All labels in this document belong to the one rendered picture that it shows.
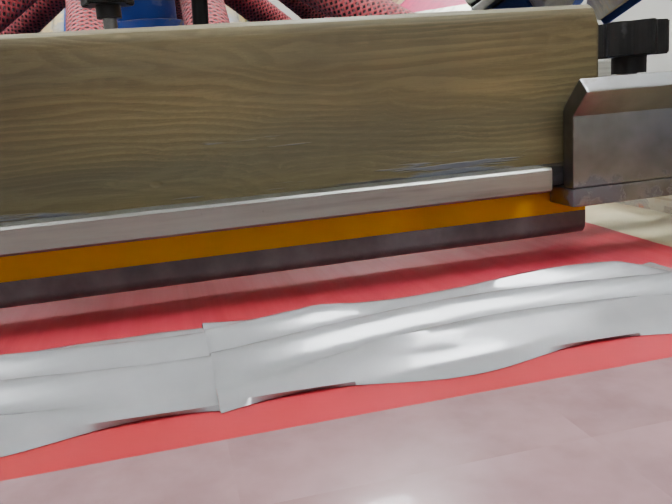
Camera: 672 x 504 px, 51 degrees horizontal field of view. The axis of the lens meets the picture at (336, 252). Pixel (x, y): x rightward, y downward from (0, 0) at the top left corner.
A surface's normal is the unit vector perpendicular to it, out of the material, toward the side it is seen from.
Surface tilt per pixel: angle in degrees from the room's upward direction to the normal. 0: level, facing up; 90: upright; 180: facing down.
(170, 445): 1
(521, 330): 36
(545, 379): 1
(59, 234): 89
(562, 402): 1
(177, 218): 89
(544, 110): 89
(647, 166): 89
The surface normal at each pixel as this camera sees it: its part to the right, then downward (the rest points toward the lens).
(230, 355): 0.15, -0.80
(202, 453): -0.07, -0.97
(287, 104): 0.25, 0.19
